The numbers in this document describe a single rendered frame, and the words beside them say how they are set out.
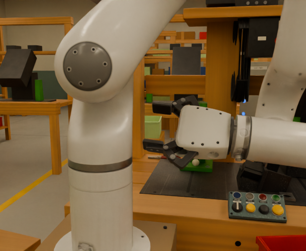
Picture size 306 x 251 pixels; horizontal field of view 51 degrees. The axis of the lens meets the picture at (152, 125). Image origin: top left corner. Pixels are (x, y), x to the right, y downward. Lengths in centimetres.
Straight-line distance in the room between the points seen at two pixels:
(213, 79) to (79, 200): 98
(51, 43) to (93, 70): 1174
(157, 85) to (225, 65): 34
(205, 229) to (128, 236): 35
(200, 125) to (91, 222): 26
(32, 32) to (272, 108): 1203
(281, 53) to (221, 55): 84
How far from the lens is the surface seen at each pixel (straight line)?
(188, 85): 153
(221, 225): 93
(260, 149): 60
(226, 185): 117
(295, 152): 62
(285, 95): 70
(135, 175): 131
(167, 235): 73
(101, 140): 54
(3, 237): 114
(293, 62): 60
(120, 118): 59
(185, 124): 61
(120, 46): 49
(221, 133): 60
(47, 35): 1229
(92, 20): 50
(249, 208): 93
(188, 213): 94
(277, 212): 93
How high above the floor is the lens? 130
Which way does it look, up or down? 10 degrees down
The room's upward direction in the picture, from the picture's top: straight up
